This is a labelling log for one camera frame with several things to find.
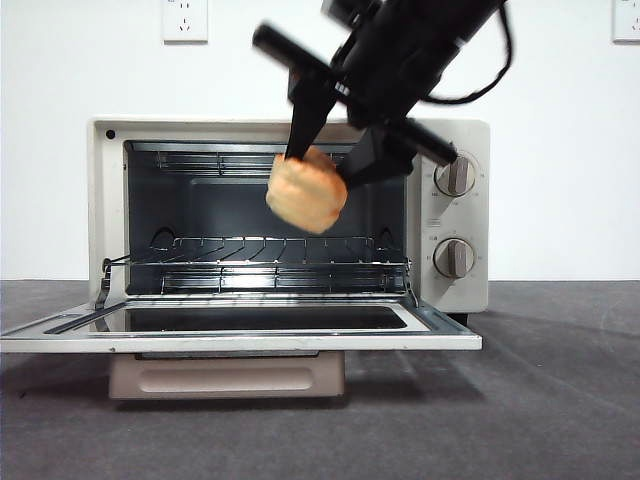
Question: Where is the golden bread roll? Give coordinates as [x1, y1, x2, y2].
[266, 145, 349, 235]

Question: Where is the oven door with beige handle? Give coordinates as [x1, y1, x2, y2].
[0, 294, 484, 401]

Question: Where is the white toaster oven housing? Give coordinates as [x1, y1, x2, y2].
[87, 115, 491, 329]

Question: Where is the temperature knob, beige grip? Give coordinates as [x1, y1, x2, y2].
[433, 152, 477, 197]

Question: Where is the timer knob, beige grip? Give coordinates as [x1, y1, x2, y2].
[432, 238, 476, 280]

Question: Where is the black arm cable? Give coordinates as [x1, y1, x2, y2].
[424, 0, 516, 105]

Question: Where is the metal wire oven rack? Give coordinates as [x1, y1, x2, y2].
[102, 235, 417, 267]

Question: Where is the white wall socket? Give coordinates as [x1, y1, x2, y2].
[612, 0, 640, 45]
[162, 0, 209, 45]

